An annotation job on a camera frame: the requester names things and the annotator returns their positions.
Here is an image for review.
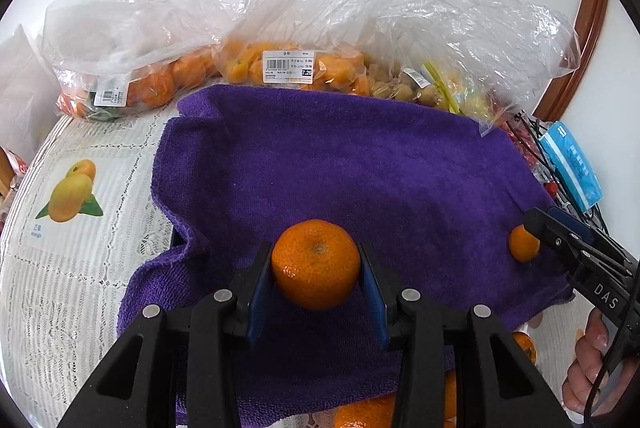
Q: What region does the purple towel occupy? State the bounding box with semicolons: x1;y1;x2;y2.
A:
116;83;576;426

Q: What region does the white printed lace tablecloth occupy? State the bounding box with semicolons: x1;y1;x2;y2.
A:
0;108;601;428

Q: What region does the clear plastic bag of mandarins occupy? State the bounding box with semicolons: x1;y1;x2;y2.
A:
42;0;251;123

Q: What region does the blue tissue pack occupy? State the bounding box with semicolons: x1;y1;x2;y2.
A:
539;121;604;213

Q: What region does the brown wooden door frame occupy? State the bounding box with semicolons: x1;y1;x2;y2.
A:
532;0;612;124

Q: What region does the white plastic bag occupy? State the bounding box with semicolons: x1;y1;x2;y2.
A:
0;23;62;155

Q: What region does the large orange mandarin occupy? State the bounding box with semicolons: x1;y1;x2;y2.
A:
271;219;362;311

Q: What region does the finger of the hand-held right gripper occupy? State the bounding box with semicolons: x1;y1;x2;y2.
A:
547;207;640;265
523;207;627;280

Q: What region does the clear plastic bag of kumquats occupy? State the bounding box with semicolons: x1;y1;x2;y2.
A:
212;0;518;98

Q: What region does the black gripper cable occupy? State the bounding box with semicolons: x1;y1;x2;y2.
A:
581;315;632;428

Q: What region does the person's right hand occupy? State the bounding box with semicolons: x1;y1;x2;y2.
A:
562;311;640;415

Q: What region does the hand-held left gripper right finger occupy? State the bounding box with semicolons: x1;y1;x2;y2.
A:
357;242;573;428

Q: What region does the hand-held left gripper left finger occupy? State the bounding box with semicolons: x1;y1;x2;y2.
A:
57;241;275;428

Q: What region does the clear plastic bag of longans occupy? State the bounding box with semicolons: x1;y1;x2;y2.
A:
369;2;583;136

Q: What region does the small orange mandarin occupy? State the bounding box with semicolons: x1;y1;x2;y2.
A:
508;224;542;264

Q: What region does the bag of red cherry tomatoes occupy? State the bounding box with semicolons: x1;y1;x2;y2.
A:
500;112;563;201

